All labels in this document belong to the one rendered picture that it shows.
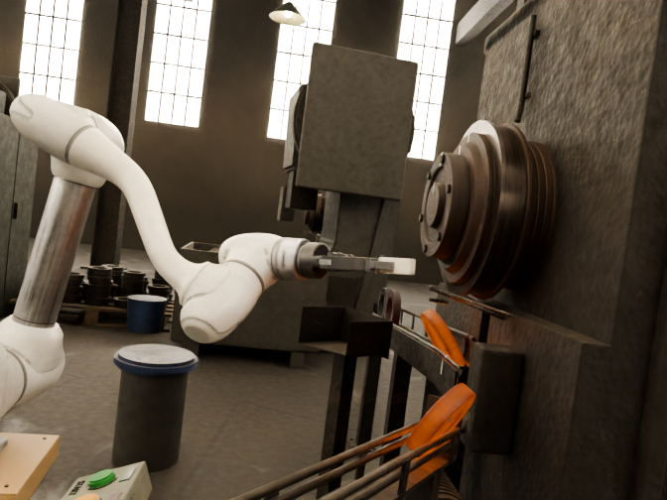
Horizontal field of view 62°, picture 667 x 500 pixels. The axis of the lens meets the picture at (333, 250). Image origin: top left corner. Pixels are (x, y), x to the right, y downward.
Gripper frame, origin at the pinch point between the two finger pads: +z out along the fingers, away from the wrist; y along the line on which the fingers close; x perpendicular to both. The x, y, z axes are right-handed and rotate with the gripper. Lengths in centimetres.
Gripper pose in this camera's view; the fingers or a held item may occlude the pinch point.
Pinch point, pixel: (396, 266)
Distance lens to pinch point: 106.5
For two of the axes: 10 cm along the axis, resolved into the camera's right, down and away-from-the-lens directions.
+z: 8.7, 0.5, -4.9
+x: 0.5, -10.0, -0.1
